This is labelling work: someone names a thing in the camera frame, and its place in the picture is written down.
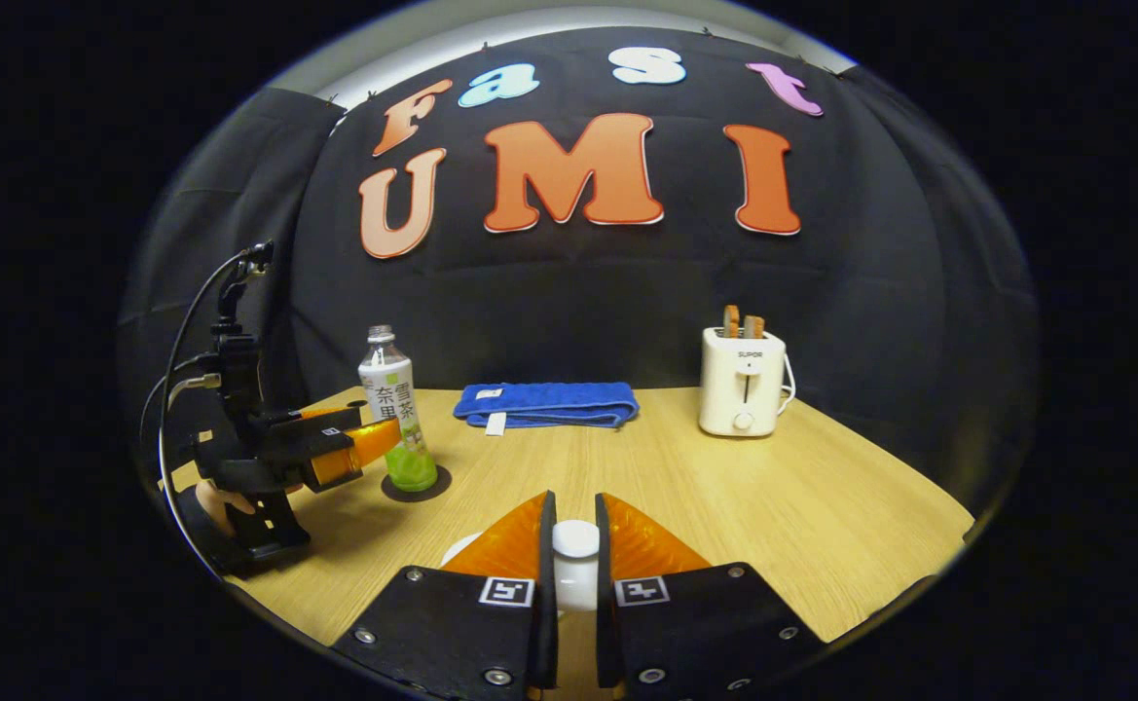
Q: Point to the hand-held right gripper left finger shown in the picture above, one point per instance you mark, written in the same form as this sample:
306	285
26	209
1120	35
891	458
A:
547	584

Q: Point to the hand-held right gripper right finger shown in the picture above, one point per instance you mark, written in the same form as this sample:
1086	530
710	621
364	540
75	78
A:
605	584

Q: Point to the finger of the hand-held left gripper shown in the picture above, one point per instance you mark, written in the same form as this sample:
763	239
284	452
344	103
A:
330	417
364	446

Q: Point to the white teacup lid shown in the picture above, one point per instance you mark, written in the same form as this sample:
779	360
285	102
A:
575	545

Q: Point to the clear water bottle green drink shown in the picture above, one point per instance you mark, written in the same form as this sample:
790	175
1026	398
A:
388	389

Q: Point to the dark brown round coaster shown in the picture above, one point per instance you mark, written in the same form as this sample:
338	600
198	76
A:
437	484

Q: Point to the white teacup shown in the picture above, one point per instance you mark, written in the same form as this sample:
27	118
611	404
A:
459	551

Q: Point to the folded blue towel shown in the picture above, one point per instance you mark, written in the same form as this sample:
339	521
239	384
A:
549	401

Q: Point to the cream white toaster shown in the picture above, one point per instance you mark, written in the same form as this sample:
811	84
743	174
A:
741	385

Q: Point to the black backdrop cloth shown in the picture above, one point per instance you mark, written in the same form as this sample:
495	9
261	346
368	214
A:
578	292

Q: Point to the toast slice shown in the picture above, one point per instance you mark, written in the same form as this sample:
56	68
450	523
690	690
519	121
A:
754	326
731	321

